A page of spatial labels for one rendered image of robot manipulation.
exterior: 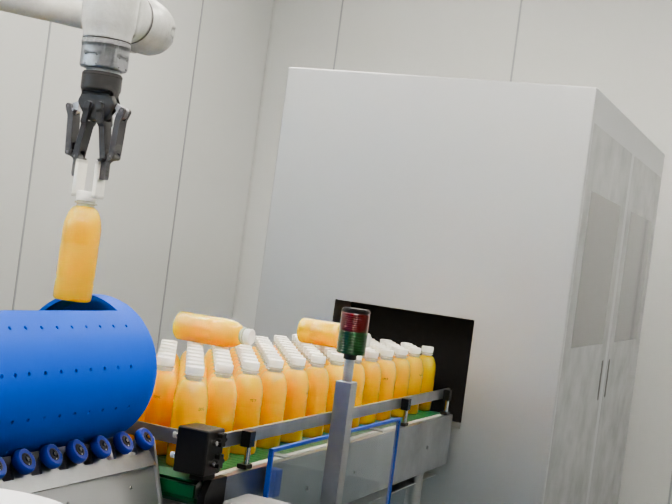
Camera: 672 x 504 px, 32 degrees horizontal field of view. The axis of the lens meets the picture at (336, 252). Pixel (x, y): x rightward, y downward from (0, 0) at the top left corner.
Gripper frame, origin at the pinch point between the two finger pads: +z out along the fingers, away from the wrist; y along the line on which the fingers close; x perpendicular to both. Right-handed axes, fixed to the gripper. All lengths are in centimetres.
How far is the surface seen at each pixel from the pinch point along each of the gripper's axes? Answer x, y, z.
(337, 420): 52, 35, 44
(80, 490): -7, 11, 55
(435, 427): 166, 22, 60
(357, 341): 52, 37, 27
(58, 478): -13, 11, 53
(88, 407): -10.0, 12.9, 39.9
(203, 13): 397, -219, -113
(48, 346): -22.1, 11.8, 28.9
